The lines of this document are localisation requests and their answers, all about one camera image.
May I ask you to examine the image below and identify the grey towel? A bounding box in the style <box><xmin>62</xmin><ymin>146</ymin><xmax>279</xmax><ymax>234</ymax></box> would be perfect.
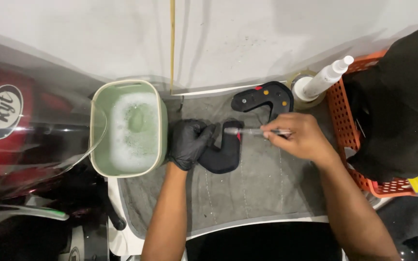
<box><xmin>118</xmin><ymin>92</ymin><xmax>335</xmax><ymax>240</ymax></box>

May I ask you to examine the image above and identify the person's left hand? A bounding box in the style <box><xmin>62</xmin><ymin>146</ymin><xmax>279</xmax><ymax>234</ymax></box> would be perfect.
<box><xmin>167</xmin><ymin>119</ymin><xmax>217</xmax><ymax>171</ymax></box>

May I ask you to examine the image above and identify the black cheek pad with dots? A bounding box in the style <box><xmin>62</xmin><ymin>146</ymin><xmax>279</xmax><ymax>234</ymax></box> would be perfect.
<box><xmin>231</xmin><ymin>81</ymin><xmax>295</xmax><ymax>122</ymax></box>

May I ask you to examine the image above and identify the clear helmet visor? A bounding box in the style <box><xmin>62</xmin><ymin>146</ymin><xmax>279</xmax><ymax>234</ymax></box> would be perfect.
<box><xmin>31</xmin><ymin>87</ymin><xmax>108</xmax><ymax>178</ymax></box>

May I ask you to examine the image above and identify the orange plastic basket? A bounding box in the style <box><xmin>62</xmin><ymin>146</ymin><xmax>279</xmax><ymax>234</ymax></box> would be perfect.
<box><xmin>326</xmin><ymin>50</ymin><xmax>418</xmax><ymax>198</ymax></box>

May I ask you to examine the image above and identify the green tub of soapy water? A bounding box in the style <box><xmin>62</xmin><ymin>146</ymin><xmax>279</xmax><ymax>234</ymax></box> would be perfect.
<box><xmin>90</xmin><ymin>80</ymin><xmax>168</xmax><ymax>178</ymax></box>

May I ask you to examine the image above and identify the black helmet with white trim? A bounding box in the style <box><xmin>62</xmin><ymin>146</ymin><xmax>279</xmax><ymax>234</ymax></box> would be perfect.
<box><xmin>0</xmin><ymin>203</ymin><xmax>110</xmax><ymax>261</ymax></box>

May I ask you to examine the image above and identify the black helmet cheek pad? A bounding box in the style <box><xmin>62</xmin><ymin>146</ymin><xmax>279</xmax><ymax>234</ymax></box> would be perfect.
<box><xmin>197</xmin><ymin>120</ymin><xmax>244</xmax><ymax>174</ymax></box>

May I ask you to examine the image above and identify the person's right hand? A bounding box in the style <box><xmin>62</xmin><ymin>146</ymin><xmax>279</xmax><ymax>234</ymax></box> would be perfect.
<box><xmin>260</xmin><ymin>112</ymin><xmax>336</xmax><ymax>169</ymax></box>

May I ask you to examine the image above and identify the clear tape roll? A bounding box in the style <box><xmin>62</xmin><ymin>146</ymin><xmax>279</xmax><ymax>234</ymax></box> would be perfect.
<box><xmin>287</xmin><ymin>71</ymin><xmax>327</xmax><ymax>110</ymax></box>

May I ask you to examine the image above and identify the clear handled brush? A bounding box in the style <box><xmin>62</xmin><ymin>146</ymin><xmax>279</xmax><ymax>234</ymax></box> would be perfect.
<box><xmin>224</xmin><ymin>127</ymin><xmax>292</xmax><ymax>137</ymax></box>

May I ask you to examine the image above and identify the thin wooden stick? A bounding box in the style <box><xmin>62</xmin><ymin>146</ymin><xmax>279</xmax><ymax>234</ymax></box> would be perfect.
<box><xmin>170</xmin><ymin>0</ymin><xmax>176</xmax><ymax>95</ymax></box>

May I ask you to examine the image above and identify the black helmet liner cloth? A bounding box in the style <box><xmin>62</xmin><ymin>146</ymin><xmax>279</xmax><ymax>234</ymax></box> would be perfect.
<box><xmin>343</xmin><ymin>28</ymin><xmax>418</xmax><ymax>183</ymax></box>

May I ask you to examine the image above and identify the red motorcycle helmet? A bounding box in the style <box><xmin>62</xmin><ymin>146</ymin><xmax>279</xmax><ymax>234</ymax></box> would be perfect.
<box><xmin>0</xmin><ymin>54</ymin><xmax>104</xmax><ymax>203</ymax></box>

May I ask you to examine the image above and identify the white spray bottle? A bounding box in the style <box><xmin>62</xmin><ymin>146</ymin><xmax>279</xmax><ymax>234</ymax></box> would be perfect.
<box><xmin>303</xmin><ymin>55</ymin><xmax>355</xmax><ymax>99</ymax></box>

